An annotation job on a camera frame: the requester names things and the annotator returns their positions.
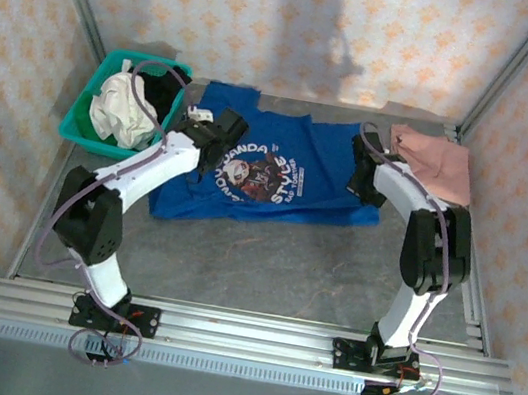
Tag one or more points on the blue printed t-shirt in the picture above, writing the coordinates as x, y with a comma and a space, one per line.
324, 141

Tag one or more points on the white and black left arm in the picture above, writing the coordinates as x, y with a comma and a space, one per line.
102, 226

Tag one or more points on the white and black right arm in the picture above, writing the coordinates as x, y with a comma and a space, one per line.
427, 265

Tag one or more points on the black crumpled t-shirt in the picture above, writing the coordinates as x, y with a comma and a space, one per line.
165, 95

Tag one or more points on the folded pink t-shirt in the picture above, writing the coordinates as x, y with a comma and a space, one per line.
440, 171

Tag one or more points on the white crumpled t-shirt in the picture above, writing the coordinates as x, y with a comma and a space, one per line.
117, 102

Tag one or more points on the teal plastic basket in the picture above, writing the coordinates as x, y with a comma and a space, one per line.
71, 126

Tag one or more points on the aluminium side rail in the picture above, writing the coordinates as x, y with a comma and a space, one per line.
475, 314

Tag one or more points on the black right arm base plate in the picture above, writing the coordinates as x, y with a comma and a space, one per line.
344, 355

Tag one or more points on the aluminium mounting rail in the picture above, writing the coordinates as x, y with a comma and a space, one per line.
246, 331

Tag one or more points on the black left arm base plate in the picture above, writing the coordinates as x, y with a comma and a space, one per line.
144, 322

